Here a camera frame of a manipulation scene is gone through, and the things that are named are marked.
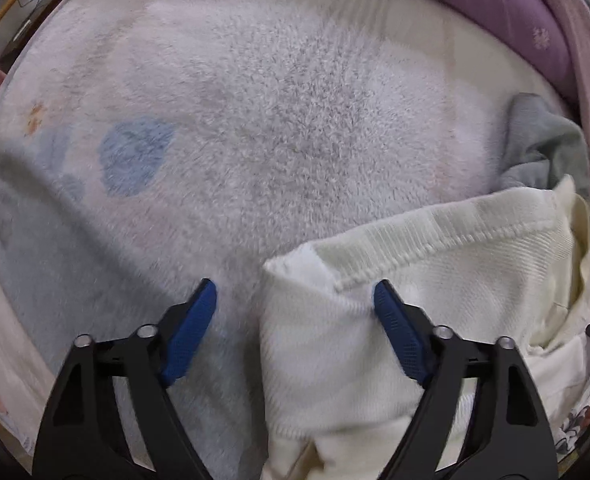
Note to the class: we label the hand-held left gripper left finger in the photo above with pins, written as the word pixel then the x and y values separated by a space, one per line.
pixel 190 330

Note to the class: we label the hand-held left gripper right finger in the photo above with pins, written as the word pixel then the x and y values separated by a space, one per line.
pixel 400 330

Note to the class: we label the cream knit sweater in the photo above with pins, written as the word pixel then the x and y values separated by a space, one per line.
pixel 475 265

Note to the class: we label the grey zip hoodie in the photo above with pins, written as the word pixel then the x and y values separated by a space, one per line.
pixel 545 140

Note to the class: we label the fluffy floral printed blanket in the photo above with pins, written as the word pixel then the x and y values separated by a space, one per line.
pixel 225 110

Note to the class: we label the purple floral duvet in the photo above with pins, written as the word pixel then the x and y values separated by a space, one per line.
pixel 475 5

